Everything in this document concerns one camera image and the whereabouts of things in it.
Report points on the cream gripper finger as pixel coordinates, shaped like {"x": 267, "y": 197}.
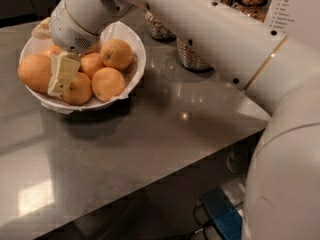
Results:
{"x": 42, "y": 30}
{"x": 64, "y": 68}

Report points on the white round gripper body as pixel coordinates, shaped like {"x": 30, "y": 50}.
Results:
{"x": 68, "y": 34}

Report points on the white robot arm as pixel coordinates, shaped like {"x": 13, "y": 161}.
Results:
{"x": 280, "y": 73}

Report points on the upper left orange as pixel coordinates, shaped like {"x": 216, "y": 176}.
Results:
{"x": 51, "y": 50}

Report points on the small centre orange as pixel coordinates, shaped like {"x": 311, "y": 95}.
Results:
{"x": 91, "y": 63}

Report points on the large far left orange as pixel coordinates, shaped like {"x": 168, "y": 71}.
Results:
{"x": 34, "y": 71}

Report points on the bottom left orange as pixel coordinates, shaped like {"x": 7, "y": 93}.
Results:
{"x": 79, "y": 91}

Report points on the white bowl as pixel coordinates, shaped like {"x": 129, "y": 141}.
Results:
{"x": 132, "y": 75}

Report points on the bottom right orange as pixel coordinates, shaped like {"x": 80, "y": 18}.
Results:
{"x": 107, "y": 83}

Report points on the right orange in bowl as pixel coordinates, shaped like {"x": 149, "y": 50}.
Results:
{"x": 117, "y": 53}

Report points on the left glass cereal jar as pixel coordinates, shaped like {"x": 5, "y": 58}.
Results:
{"x": 156, "y": 29}

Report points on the middle glass cereal jar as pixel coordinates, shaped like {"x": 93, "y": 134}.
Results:
{"x": 190, "y": 59}

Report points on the blue box on floor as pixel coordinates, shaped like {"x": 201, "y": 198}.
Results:
{"x": 223, "y": 214}

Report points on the allergens information sign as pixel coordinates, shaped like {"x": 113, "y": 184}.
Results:
{"x": 295, "y": 17}

